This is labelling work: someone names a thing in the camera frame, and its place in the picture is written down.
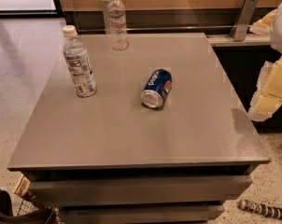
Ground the grey metal wall bracket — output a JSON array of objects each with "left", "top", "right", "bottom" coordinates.
[{"left": 230, "top": 0, "right": 259, "bottom": 42}]

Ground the labelled water bottle white cap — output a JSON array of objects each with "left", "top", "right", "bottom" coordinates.
[{"left": 63, "top": 25, "right": 97, "bottom": 98}]

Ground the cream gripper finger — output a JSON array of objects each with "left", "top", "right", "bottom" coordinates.
[
  {"left": 249, "top": 9, "right": 276, "bottom": 35},
  {"left": 247, "top": 58, "right": 282, "bottom": 121}
]

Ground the tan snack package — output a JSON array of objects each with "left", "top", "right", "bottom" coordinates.
[{"left": 13, "top": 175, "right": 30, "bottom": 197}]

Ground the black white striped stick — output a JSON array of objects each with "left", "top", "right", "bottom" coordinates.
[{"left": 238, "top": 200, "right": 282, "bottom": 220}]

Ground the black wire basket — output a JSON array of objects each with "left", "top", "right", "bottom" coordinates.
[{"left": 0, "top": 189, "right": 58, "bottom": 224}]

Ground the clear empty water bottle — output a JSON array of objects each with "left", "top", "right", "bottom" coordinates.
[{"left": 107, "top": 0, "right": 129, "bottom": 50}]

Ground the blue pepsi can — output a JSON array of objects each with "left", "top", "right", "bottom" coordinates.
[{"left": 141, "top": 69, "right": 172, "bottom": 108}]

